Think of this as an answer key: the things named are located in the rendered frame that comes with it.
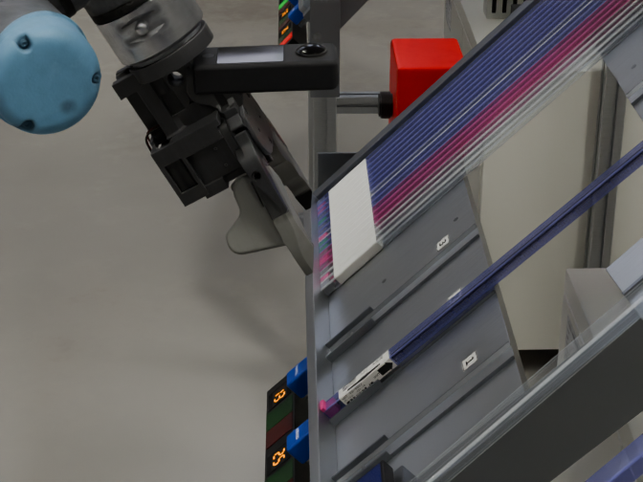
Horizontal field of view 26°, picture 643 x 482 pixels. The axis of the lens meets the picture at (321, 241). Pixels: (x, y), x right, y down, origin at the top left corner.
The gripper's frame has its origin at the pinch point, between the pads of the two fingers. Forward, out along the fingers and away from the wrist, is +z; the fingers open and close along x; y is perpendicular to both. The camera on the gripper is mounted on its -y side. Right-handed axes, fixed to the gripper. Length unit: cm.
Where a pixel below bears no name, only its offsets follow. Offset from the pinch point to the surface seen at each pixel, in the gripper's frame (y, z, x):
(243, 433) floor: 54, 73, -106
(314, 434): 8.6, 15.0, 4.3
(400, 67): -5, 17, -80
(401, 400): 0.2, 15.0, 5.4
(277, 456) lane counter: 15.2, 20.0, -3.4
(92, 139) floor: 94, 51, -250
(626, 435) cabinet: -13.2, 41.7, -13.7
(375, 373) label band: 2.0, 14.3, 0.7
